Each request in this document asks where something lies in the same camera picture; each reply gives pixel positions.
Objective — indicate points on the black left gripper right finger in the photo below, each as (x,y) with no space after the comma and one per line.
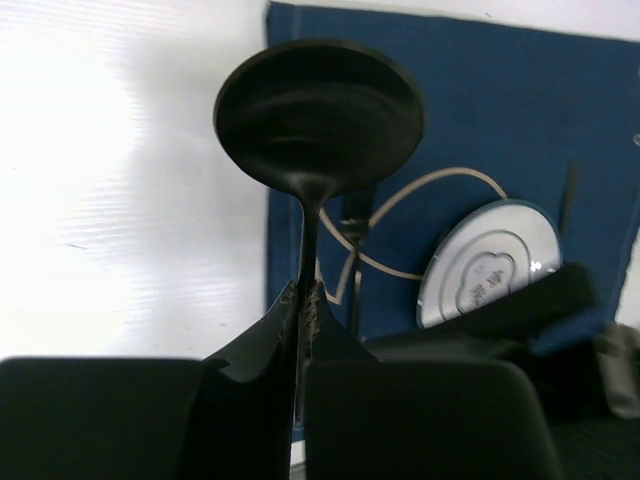
(447,417)

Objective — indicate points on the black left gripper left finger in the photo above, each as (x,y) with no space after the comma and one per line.
(228,416)

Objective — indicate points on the white round plate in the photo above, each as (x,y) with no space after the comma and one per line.
(496,250)

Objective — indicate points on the black spoon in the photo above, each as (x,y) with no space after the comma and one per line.
(316,119)

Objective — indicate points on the black fork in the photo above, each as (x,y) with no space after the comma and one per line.
(356,213)

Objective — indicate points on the navy fish placemat cloth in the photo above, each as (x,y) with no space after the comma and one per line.
(551,119)

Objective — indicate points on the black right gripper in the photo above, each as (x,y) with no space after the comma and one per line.
(567,378)

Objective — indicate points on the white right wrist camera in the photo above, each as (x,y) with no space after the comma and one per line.
(617,359)

